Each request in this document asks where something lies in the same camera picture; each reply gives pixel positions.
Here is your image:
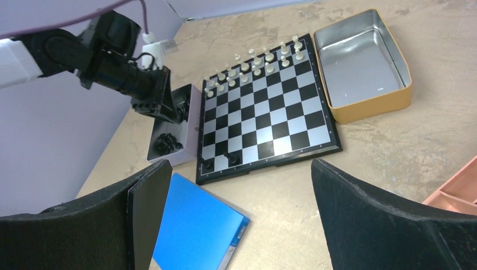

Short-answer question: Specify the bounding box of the orange plastic tiered organizer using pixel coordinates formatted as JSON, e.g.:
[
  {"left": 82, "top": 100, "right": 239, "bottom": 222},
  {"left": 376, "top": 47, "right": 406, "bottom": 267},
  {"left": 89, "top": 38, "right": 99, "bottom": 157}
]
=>
[{"left": 423, "top": 156, "right": 476, "bottom": 215}]

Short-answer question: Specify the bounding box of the pile of black chess pieces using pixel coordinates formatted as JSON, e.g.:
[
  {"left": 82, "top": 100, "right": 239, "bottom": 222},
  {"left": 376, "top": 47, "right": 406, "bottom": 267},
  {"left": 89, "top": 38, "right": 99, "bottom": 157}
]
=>
[{"left": 153, "top": 133, "right": 183, "bottom": 156}]

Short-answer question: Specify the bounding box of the black chess piece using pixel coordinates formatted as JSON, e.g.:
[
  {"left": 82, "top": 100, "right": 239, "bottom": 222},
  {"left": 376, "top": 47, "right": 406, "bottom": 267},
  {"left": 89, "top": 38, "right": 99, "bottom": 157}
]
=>
[{"left": 223, "top": 152, "right": 240, "bottom": 167}]

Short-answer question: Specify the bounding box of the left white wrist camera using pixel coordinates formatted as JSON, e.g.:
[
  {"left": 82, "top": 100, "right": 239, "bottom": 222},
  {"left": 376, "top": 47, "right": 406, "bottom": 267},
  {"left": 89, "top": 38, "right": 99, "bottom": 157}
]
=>
[{"left": 141, "top": 33, "right": 178, "bottom": 70}]

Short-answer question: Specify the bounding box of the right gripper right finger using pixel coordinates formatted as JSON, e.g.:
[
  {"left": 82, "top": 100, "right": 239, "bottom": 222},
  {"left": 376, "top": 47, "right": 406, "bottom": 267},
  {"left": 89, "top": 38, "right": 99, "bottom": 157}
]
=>
[{"left": 311, "top": 159, "right": 476, "bottom": 269}]

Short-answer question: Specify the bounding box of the black and silver chessboard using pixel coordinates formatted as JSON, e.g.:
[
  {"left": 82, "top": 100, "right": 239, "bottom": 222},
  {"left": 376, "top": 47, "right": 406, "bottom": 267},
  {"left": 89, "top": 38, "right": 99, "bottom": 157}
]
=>
[{"left": 196, "top": 36, "right": 343, "bottom": 185}]

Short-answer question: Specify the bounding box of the blue folder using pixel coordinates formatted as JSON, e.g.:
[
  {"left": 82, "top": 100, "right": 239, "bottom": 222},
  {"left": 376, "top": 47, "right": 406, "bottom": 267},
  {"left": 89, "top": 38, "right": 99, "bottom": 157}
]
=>
[{"left": 152, "top": 173, "right": 250, "bottom": 269}]

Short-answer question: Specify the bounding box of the black chess rook corner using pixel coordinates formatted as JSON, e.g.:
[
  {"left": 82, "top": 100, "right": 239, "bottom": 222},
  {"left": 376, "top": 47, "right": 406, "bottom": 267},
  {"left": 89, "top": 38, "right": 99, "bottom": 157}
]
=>
[{"left": 199, "top": 157, "right": 214, "bottom": 170}]

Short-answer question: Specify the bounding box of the gold rectangular metal tin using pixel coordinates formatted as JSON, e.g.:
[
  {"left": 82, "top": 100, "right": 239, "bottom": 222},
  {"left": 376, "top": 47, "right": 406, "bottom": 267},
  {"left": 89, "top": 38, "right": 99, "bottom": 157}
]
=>
[{"left": 313, "top": 9, "right": 412, "bottom": 124}]

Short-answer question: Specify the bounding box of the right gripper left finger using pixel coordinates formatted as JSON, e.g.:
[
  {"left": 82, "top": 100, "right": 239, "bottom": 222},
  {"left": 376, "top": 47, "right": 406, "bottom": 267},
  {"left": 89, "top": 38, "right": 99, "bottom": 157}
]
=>
[{"left": 1, "top": 160, "right": 172, "bottom": 269}]

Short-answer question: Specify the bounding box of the white chess piece row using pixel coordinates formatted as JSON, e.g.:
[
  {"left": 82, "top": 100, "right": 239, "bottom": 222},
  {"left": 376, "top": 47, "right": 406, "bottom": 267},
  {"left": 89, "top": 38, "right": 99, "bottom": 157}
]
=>
[{"left": 203, "top": 34, "right": 315, "bottom": 103}]

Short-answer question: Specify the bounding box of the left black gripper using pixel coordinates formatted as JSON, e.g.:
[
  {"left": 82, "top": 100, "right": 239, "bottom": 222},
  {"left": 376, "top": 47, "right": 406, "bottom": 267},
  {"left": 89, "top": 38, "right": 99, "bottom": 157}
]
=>
[{"left": 93, "top": 60, "right": 188, "bottom": 123}]

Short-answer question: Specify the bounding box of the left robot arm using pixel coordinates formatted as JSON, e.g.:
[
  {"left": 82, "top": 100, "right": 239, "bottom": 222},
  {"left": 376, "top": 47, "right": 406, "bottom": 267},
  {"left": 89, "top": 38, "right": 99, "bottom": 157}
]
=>
[{"left": 1, "top": 11, "right": 190, "bottom": 124}]

